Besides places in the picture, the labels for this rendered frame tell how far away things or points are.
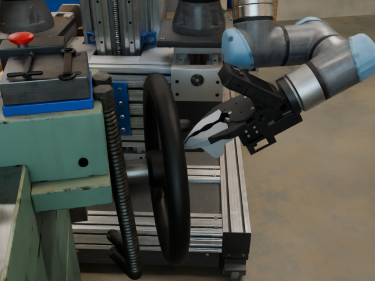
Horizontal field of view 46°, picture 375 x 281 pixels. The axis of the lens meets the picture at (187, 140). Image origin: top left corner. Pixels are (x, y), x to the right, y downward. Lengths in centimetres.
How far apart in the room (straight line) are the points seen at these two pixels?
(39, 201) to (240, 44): 44
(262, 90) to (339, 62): 14
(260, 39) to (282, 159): 144
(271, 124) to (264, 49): 13
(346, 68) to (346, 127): 181
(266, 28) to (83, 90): 41
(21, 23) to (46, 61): 75
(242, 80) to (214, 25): 54
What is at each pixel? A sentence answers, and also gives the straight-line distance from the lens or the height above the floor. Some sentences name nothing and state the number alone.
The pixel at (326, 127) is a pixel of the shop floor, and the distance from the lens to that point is 255.
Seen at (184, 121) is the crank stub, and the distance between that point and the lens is 77.
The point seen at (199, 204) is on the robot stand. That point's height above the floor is 21.
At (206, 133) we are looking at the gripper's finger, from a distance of 77.
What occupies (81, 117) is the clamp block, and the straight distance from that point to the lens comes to 52.
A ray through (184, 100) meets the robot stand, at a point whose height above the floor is 69.
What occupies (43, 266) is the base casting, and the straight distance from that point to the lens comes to 61.
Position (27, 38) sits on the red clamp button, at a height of 102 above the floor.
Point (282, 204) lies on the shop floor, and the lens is 192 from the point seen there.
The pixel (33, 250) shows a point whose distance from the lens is 55.
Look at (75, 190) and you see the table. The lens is 55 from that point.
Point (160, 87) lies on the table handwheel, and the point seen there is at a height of 95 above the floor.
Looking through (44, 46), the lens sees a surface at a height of 101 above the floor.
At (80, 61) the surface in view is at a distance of 56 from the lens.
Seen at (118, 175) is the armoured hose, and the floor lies 84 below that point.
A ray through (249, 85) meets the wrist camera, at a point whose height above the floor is 90.
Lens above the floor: 119
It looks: 31 degrees down
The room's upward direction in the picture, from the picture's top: straight up
